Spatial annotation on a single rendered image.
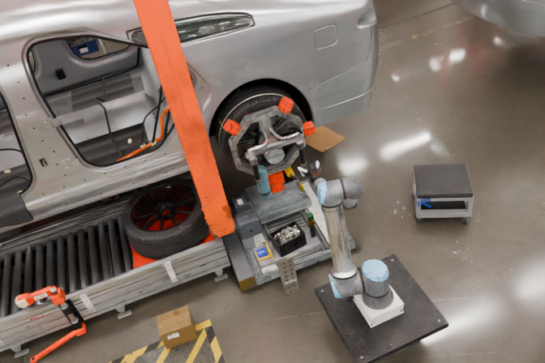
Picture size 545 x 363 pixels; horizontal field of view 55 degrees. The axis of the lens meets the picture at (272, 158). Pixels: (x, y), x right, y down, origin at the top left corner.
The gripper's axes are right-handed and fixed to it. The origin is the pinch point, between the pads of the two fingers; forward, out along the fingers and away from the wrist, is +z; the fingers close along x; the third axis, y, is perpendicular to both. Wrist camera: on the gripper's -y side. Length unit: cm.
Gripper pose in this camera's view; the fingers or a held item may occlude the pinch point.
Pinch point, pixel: (306, 163)
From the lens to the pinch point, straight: 360.6
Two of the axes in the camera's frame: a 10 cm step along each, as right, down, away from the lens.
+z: -3.3, -5.6, 7.6
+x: 9.3, -3.2, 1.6
